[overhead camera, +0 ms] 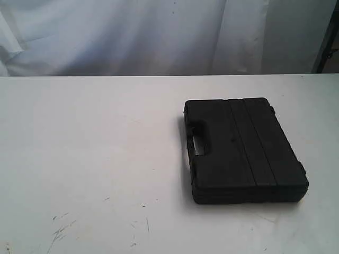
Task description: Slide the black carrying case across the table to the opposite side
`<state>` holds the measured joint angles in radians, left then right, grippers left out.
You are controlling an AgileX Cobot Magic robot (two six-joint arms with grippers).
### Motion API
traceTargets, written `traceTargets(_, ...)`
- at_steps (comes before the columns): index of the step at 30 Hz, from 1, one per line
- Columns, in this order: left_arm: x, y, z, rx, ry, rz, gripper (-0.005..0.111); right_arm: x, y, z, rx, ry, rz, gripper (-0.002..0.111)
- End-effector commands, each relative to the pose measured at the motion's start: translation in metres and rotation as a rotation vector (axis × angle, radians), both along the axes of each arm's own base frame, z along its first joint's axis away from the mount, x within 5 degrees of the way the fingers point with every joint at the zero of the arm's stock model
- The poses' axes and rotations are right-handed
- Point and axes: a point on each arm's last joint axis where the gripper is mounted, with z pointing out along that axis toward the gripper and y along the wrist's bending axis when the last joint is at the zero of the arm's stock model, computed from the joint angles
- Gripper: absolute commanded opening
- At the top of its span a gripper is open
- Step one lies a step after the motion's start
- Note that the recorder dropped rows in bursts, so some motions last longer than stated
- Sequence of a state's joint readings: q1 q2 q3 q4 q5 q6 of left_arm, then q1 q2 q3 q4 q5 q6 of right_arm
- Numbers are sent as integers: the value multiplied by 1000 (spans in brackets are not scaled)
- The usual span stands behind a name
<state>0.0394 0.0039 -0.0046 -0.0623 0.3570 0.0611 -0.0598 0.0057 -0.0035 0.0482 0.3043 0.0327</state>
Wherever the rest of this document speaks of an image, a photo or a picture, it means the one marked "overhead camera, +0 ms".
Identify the white backdrop cloth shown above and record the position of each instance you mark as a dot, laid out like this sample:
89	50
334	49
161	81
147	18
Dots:
144	38

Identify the black stand frame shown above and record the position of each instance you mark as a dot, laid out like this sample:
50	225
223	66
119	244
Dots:
327	61

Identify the black plastic tool case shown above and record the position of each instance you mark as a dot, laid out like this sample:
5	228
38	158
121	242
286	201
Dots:
239	153

